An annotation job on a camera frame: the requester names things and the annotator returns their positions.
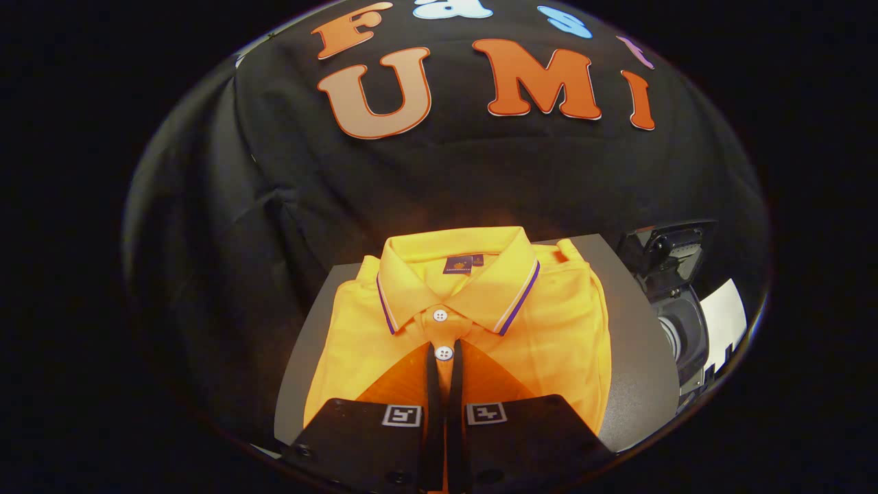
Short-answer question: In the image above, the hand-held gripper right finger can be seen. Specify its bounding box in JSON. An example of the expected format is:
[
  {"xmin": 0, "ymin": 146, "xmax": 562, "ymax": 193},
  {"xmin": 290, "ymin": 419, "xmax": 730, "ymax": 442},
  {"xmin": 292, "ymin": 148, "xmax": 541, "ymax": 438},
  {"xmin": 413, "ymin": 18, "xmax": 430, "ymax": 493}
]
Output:
[{"xmin": 449, "ymin": 340, "xmax": 615, "ymax": 491}]

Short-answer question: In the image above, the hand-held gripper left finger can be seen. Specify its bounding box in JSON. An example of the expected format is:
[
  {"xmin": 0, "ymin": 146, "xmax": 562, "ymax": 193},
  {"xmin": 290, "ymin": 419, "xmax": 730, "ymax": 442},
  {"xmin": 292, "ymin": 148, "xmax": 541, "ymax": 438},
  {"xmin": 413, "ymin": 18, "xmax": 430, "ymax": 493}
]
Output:
[{"xmin": 285, "ymin": 341, "xmax": 444, "ymax": 491}]

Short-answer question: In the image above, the yellow polo shirt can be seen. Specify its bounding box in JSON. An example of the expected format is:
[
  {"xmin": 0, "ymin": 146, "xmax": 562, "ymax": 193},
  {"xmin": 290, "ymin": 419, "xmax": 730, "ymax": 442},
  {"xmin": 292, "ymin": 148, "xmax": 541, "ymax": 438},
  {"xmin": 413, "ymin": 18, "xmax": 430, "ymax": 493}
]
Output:
[{"xmin": 304, "ymin": 226, "xmax": 613, "ymax": 440}]

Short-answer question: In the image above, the grey washing machine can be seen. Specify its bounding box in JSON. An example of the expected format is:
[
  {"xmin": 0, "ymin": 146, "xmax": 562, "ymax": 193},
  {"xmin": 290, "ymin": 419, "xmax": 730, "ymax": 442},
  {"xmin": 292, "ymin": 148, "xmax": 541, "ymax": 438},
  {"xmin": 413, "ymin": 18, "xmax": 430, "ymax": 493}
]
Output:
[{"xmin": 617, "ymin": 220, "xmax": 721, "ymax": 414}]

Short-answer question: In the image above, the dark washing machine lid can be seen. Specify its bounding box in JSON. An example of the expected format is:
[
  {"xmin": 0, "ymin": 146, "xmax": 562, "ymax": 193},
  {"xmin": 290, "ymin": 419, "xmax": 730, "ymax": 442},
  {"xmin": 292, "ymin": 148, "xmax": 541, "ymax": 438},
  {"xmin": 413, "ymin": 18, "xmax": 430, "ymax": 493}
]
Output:
[{"xmin": 619, "ymin": 220, "xmax": 718, "ymax": 297}]

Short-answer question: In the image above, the grey box stand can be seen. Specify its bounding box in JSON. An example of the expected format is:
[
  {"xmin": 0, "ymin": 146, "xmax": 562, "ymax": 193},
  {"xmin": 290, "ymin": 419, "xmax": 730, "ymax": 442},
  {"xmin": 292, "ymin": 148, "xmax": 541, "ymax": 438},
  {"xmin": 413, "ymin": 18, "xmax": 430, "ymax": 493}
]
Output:
[{"xmin": 274, "ymin": 233, "xmax": 680, "ymax": 455}]

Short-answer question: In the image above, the white flat board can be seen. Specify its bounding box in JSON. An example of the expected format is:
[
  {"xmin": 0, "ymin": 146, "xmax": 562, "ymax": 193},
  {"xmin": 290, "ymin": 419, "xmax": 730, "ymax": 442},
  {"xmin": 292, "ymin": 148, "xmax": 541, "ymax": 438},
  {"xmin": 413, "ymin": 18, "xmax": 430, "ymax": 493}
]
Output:
[{"xmin": 700, "ymin": 278, "xmax": 748, "ymax": 373}]

